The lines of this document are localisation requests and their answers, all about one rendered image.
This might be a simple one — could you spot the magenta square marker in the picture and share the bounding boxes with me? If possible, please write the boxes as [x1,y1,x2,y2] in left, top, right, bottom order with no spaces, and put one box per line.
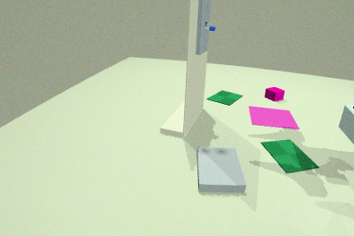
[249,106,299,129]

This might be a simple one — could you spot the magenta cube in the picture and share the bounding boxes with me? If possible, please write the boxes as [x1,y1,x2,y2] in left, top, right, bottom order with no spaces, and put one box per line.
[265,87,285,101]

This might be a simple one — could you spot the green flat square patch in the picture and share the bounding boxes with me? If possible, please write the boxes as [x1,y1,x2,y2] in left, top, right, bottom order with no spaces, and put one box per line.
[260,140,319,173]

